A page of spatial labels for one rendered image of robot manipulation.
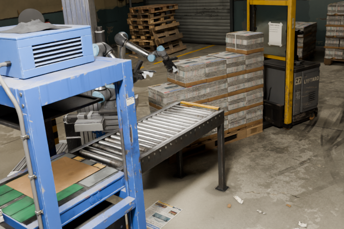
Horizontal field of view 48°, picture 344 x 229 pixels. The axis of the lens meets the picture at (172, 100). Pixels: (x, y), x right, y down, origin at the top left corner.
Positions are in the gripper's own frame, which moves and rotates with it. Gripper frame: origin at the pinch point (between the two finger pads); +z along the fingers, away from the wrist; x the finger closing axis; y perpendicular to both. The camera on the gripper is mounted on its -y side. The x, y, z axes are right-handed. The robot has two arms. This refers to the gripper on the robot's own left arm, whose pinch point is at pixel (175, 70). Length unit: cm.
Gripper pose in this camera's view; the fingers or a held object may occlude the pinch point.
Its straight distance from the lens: 428.0
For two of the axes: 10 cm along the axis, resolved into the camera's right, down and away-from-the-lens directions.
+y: -7.0, 6.5, -2.9
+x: 5.4, 2.2, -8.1
